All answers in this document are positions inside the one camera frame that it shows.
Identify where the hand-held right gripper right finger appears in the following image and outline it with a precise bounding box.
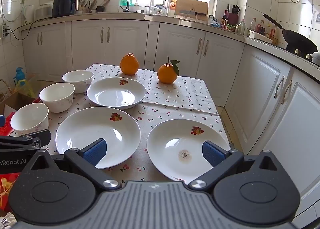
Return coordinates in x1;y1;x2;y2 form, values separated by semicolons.
187;141;279;191

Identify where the black wok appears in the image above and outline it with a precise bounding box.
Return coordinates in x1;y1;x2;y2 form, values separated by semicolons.
262;13;319;54

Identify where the red gift box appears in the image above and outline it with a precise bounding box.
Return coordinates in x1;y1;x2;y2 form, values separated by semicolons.
0;112;22;138

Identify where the knobbed orange fruit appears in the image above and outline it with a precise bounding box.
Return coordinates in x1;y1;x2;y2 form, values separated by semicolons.
120;53;140;76

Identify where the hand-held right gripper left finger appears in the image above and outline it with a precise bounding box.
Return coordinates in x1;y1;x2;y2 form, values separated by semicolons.
30;138;122;191

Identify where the white electric kettle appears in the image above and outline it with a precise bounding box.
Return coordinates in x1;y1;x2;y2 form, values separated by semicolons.
24;4;35;23

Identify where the white ceramic bowl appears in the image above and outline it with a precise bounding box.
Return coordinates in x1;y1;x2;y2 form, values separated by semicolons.
39;82;75;113
62;70;94;94
10;103;49;138

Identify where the glass jar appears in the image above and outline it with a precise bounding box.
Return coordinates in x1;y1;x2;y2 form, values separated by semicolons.
151;4;165;15

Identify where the black air fryer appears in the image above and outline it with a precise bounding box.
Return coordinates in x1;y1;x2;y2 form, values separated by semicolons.
52;0;76;18

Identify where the cardboard box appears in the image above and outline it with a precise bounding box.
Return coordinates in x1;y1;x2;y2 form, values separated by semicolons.
0;73;42;118

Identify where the blue water bottle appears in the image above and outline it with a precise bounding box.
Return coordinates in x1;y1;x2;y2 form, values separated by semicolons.
15;67;27;86

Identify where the metal sink faucet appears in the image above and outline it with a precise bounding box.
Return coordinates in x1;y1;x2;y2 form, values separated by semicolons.
111;0;131;12

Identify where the orange with green leaf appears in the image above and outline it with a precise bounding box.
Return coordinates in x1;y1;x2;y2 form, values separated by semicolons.
157;56;180;84

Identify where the white plastic tray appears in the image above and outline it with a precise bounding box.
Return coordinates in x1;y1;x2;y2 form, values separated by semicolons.
248;30;273;44

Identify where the dark red knife block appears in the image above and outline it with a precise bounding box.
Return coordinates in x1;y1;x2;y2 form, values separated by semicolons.
226;4;241;26

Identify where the white plate with brown stain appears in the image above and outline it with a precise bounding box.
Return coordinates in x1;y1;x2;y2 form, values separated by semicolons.
147;119;232;185

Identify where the wooden cutting board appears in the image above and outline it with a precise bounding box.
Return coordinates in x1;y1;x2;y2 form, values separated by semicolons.
174;0;209;21

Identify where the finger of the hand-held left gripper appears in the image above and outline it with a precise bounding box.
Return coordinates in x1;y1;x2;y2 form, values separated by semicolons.
0;129;52;150

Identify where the utensil holder with utensils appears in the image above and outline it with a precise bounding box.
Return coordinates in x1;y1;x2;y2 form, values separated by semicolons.
76;0;110;14

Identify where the white plate with fruit print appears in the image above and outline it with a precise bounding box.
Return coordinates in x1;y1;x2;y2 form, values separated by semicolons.
55;106;141;169
86;77;147;110

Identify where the cherry print tablecloth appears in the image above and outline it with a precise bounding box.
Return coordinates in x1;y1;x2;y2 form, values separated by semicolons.
37;63;232;183

